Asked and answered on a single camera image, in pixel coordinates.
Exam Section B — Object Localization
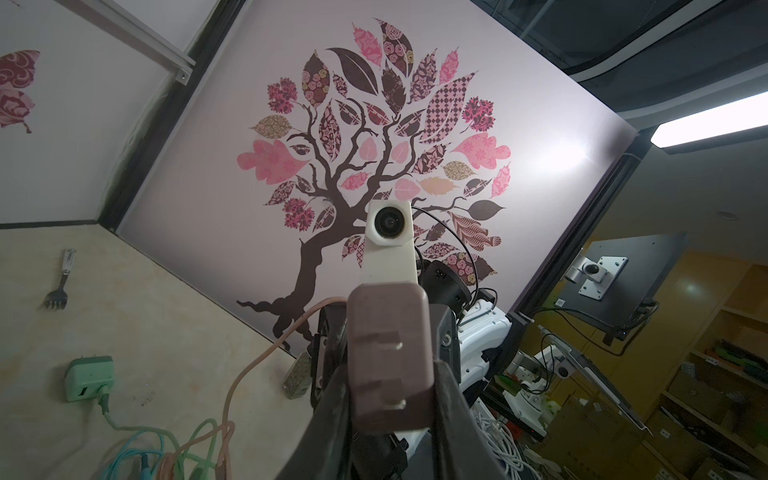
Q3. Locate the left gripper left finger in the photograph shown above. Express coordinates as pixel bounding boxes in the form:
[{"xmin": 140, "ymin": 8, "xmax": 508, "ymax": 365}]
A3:
[{"xmin": 277, "ymin": 365, "xmax": 353, "ymax": 480}]

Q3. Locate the metal fork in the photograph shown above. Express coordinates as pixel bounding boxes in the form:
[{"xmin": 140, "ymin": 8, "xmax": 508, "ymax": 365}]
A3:
[{"xmin": 42, "ymin": 249, "xmax": 76, "ymax": 310}]

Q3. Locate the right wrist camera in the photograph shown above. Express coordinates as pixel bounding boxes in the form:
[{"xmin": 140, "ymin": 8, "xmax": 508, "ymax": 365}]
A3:
[{"xmin": 361, "ymin": 200, "xmax": 418, "ymax": 284}]

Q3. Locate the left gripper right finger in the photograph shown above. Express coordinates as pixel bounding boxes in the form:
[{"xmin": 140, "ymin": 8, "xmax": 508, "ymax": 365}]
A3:
[{"xmin": 433, "ymin": 361, "xmax": 506, "ymax": 479}]

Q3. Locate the pink charger plug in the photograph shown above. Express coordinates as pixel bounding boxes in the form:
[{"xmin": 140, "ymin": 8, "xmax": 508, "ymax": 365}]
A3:
[{"xmin": 347, "ymin": 283, "xmax": 434, "ymax": 435}]

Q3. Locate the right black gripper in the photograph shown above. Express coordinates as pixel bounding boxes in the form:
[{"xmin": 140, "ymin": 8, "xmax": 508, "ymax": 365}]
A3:
[{"xmin": 309, "ymin": 260, "xmax": 471, "ymax": 408}]

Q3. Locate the tangled charging cables bundle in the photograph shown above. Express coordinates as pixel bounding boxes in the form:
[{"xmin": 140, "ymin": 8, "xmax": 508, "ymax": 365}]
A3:
[{"xmin": 95, "ymin": 296, "xmax": 349, "ymax": 480}]

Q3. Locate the green charger plug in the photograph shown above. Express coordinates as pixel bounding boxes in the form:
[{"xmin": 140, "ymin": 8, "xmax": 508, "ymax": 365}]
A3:
[{"xmin": 64, "ymin": 356, "xmax": 116, "ymax": 402}]

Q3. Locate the back aluminium rail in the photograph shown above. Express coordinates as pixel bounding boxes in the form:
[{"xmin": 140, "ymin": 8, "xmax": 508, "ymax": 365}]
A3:
[{"xmin": 56, "ymin": 0, "xmax": 196, "ymax": 85}]

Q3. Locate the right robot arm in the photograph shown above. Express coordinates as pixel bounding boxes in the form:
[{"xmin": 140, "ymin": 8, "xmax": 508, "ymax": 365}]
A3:
[{"xmin": 307, "ymin": 260, "xmax": 512, "ymax": 406}]

